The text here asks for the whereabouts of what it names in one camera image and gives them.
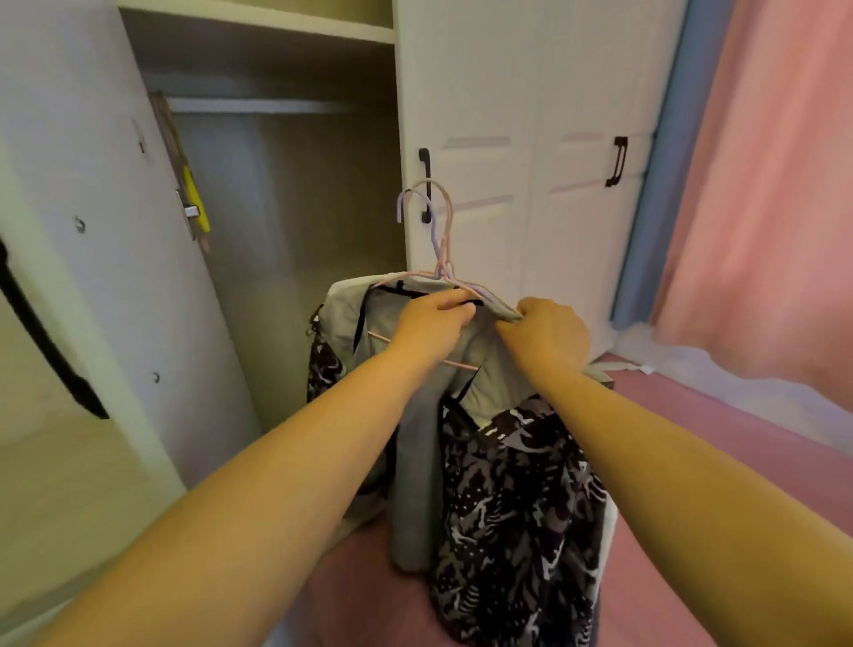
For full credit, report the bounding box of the pink clothes hanger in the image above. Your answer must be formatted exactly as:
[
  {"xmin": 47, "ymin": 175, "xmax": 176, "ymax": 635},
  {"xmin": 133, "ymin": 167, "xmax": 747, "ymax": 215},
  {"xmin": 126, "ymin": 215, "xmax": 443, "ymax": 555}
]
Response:
[{"xmin": 367, "ymin": 179, "xmax": 482, "ymax": 373}]

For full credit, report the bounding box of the white fabric strap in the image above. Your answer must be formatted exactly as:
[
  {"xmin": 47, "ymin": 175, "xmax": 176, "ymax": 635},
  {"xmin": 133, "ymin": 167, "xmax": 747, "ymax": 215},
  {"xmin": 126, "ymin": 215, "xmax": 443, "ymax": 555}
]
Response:
[{"xmin": 589, "ymin": 360, "xmax": 658, "ymax": 376}]

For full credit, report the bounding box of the black white patterned garment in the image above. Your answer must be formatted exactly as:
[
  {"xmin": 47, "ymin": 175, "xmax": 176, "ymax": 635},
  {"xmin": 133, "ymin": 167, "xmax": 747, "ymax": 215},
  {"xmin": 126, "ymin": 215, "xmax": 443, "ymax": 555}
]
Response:
[{"xmin": 307, "ymin": 307, "xmax": 610, "ymax": 647}]

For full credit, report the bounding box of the blue curtain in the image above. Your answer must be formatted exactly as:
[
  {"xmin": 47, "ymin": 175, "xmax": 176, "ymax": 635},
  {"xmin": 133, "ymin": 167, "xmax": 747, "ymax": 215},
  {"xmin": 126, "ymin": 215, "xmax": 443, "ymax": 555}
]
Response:
[{"xmin": 610, "ymin": 0, "xmax": 735, "ymax": 331}]

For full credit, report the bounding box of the white sheer curtain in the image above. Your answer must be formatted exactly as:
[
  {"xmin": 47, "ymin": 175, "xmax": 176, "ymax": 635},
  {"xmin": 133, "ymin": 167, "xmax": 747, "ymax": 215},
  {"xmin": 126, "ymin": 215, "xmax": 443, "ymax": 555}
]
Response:
[{"xmin": 610, "ymin": 323, "xmax": 853, "ymax": 455}]

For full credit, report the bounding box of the person's right forearm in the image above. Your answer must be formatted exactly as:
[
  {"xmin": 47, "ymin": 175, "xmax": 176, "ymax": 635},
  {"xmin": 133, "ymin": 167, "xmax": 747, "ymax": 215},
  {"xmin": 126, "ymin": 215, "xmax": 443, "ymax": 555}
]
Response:
[{"xmin": 533, "ymin": 363, "xmax": 853, "ymax": 647}]

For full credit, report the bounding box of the grey garment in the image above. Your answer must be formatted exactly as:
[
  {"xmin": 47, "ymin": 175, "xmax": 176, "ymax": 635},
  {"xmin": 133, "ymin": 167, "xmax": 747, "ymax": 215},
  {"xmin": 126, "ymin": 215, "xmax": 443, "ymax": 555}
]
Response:
[{"xmin": 320, "ymin": 272, "xmax": 615, "ymax": 575}]

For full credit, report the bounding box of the white wardrobe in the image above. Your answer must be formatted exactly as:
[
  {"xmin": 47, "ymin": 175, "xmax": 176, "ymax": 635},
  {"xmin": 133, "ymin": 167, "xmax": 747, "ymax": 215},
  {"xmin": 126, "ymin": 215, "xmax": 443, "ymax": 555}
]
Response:
[{"xmin": 119, "ymin": 0, "xmax": 689, "ymax": 534}]

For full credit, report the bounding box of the pink bed sheet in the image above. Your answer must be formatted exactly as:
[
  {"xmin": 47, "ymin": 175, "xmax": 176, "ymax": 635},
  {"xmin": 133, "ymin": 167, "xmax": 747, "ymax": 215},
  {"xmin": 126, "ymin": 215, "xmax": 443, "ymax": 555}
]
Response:
[{"xmin": 267, "ymin": 353, "xmax": 853, "ymax": 647}]

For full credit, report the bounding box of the person's left forearm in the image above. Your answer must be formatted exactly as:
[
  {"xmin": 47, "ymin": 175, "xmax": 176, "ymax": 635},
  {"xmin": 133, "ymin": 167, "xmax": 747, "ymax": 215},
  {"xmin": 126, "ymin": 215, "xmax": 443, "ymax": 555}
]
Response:
[{"xmin": 27, "ymin": 347, "xmax": 434, "ymax": 647}]

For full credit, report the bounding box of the purple clothes hanger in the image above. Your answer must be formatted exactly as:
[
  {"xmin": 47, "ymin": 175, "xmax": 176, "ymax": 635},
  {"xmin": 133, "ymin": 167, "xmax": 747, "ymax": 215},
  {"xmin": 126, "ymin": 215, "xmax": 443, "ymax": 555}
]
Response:
[{"xmin": 396, "ymin": 188, "xmax": 522, "ymax": 322}]

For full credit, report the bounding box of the black handle of open door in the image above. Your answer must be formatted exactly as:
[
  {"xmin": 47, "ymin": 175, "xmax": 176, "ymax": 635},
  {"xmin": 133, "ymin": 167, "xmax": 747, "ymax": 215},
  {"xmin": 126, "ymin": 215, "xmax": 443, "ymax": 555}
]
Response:
[{"xmin": 0, "ymin": 236, "xmax": 112, "ymax": 421}]

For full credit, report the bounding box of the yellow tag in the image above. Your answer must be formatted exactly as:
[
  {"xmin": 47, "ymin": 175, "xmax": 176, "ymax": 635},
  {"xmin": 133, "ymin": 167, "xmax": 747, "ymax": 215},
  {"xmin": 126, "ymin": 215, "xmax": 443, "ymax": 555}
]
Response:
[{"xmin": 181, "ymin": 163, "xmax": 213, "ymax": 236}]

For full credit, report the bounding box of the white closet rod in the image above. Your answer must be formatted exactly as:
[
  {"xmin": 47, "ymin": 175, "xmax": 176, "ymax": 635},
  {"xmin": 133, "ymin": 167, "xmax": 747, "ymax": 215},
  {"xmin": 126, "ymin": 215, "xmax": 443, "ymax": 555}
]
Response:
[{"xmin": 167, "ymin": 98, "xmax": 355, "ymax": 116}]

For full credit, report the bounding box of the person's right hand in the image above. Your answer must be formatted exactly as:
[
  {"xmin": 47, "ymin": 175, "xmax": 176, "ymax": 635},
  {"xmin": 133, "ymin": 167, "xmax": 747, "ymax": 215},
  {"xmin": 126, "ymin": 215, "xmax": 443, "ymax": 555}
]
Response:
[{"xmin": 494, "ymin": 297, "xmax": 592, "ymax": 384}]

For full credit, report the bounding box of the pink curtain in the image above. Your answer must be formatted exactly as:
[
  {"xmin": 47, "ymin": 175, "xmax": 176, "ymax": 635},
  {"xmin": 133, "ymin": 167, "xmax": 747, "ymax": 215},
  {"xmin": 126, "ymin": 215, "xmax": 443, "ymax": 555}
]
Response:
[{"xmin": 650, "ymin": 0, "xmax": 853, "ymax": 413}]

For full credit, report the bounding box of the person's left hand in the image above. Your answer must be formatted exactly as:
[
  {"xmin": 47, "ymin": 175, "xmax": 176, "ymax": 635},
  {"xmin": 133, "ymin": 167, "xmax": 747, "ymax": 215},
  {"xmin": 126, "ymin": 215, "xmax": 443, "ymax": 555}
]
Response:
[{"xmin": 392, "ymin": 288, "xmax": 478, "ymax": 369}]

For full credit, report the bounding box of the open white wardrobe door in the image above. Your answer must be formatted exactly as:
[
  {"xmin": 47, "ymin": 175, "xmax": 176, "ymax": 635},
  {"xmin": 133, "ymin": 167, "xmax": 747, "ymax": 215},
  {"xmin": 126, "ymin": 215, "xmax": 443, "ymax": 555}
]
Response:
[{"xmin": 0, "ymin": 0, "xmax": 262, "ymax": 647}]

